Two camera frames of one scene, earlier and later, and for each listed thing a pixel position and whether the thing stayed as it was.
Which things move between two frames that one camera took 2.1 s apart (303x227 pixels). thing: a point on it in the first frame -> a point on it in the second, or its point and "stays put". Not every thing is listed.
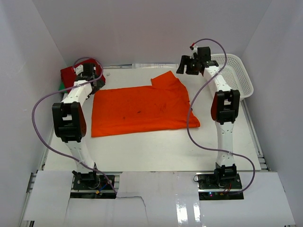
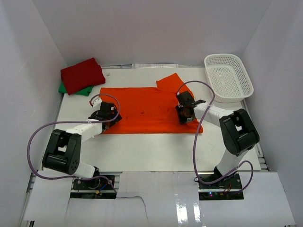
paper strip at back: x=155 y=65 stays put
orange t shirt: x=164 y=105 stays put
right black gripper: x=186 y=60 -> x=182 y=120
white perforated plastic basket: x=234 y=70 stays put
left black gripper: x=99 y=84 -> x=115 y=121
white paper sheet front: x=157 y=199 stays put
